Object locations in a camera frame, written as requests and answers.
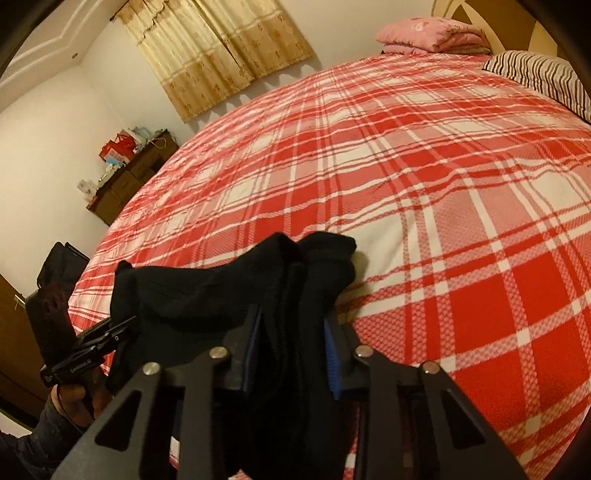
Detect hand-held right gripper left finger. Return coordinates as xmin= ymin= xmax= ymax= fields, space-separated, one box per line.
xmin=51 ymin=305 xmax=264 ymax=480

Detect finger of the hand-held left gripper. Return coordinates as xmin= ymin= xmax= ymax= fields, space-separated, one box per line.
xmin=84 ymin=315 xmax=139 ymax=345

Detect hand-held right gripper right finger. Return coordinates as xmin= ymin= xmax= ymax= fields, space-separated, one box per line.
xmin=323 ymin=318 xmax=527 ymax=480

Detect black pants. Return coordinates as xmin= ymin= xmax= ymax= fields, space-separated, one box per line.
xmin=108 ymin=232 xmax=358 ymax=480

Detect person's left forearm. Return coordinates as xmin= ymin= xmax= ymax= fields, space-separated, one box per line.
xmin=0 ymin=399 xmax=93 ymax=480

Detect person's left hand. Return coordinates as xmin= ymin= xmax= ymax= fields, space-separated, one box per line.
xmin=51 ymin=373 xmax=112 ymax=423

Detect brown wooden door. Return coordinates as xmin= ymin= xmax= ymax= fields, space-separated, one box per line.
xmin=0 ymin=272 xmax=51 ymax=416

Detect black suitcase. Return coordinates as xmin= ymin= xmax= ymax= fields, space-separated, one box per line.
xmin=37 ymin=241 xmax=90 ymax=296

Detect brown wooden dresser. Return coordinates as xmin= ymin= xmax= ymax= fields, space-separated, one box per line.
xmin=87 ymin=131 xmax=180 ymax=227

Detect red gift bag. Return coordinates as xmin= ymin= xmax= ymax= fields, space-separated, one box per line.
xmin=100 ymin=131 xmax=137 ymax=162

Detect red plaid bedsheet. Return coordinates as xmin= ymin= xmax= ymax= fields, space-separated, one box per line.
xmin=68 ymin=53 xmax=591 ymax=480

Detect white paper bag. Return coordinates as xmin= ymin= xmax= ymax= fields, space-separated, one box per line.
xmin=129 ymin=126 xmax=154 ymax=149

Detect beige patterned window curtain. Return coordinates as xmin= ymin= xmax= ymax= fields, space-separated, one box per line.
xmin=115 ymin=0 xmax=317 ymax=123

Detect folded pink quilt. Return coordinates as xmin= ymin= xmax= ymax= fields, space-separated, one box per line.
xmin=375 ymin=17 xmax=491 ymax=56

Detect striped pillow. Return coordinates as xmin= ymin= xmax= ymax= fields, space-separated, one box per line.
xmin=481 ymin=51 xmax=591 ymax=123

